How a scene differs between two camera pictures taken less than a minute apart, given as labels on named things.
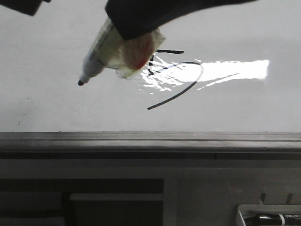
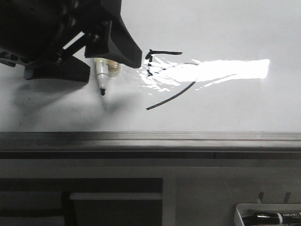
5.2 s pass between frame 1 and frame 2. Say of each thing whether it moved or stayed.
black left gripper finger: moved
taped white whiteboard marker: moved
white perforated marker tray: stayed
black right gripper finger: moved
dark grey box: stayed
